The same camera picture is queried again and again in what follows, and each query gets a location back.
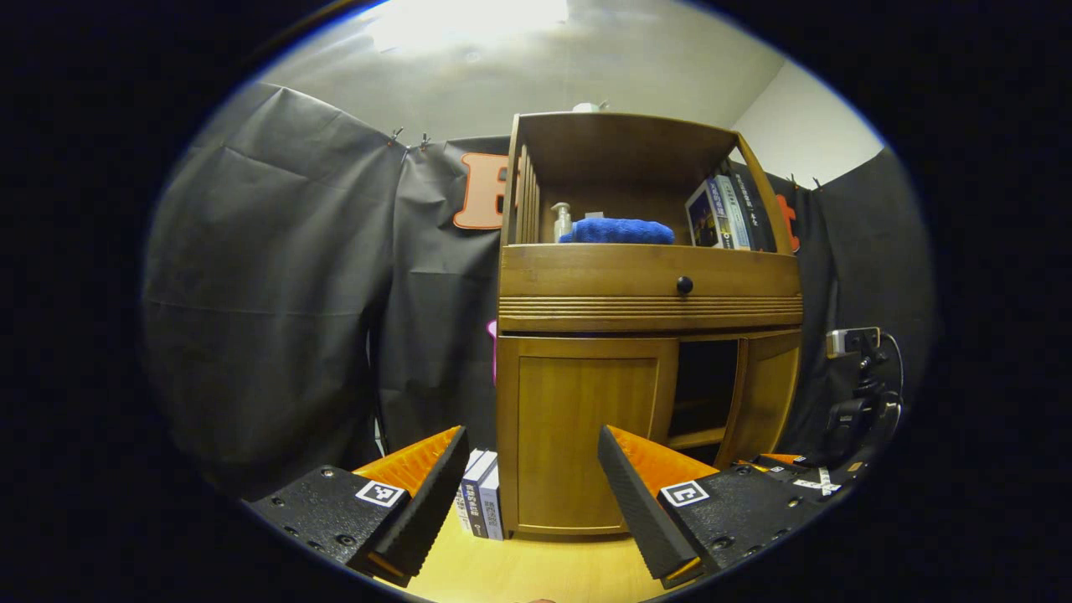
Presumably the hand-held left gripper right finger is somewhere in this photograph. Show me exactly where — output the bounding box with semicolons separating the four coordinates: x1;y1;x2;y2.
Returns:
597;425;827;590

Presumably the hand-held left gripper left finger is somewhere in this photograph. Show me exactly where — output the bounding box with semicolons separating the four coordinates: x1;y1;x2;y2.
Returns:
250;425;472;589

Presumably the wooden cabinet door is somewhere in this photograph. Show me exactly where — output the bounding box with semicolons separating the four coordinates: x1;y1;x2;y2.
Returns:
714;329;803;470
502;339;679;535

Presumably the wooden double-door shoe cabinet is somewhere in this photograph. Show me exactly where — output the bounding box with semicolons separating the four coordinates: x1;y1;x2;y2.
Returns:
496;111;805;539

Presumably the wooden cabinet drawer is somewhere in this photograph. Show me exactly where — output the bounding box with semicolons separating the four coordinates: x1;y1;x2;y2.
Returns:
498;243;805;334

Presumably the white book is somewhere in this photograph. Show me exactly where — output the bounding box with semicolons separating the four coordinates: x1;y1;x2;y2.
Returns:
455;448;482;528

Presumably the dark blue book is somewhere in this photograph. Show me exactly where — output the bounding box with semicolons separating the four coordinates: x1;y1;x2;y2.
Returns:
462;452;495;539

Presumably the pale lavender book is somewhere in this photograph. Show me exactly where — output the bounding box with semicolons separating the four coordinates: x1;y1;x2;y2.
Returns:
480;456;505;541

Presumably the wooden inner shelf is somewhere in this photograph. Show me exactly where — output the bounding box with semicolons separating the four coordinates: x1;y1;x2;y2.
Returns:
666;425;728;451

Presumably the grey spine book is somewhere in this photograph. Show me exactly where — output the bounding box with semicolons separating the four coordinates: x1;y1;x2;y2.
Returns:
710;174;752;250

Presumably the book with picture cover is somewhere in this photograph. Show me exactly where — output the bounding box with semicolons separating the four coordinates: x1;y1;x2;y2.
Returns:
684;178;723;249

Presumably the black backdrop cloth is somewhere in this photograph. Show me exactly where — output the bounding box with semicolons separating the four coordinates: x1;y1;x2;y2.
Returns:
141;80;935;503

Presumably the blue folded towel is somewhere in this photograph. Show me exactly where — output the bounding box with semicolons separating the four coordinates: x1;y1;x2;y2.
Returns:
558;218;676;246

